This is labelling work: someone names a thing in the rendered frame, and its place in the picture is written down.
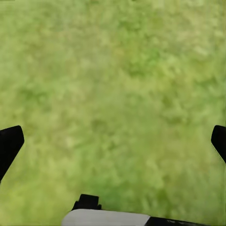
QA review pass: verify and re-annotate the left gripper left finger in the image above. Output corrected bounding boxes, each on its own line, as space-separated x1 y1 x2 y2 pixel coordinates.
0 125 24 182

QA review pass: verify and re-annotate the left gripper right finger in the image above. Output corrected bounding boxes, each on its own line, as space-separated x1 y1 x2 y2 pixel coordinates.
211 125 226 163

